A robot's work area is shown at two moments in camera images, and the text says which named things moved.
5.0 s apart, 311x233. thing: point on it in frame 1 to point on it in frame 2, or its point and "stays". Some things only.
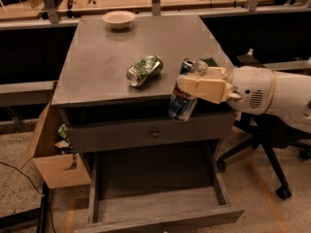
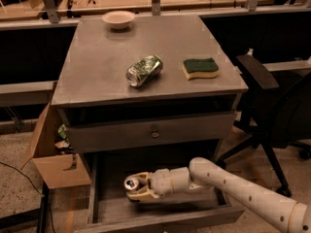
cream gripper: x=253 y=88 to x=160 y=182
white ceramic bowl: x=119 y=18 stays
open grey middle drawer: x=159 y=190 stays
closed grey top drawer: x=119 y=136 stays
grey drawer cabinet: x=149 y=172 stays
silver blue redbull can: x=181 y=108 to x=131 y=183
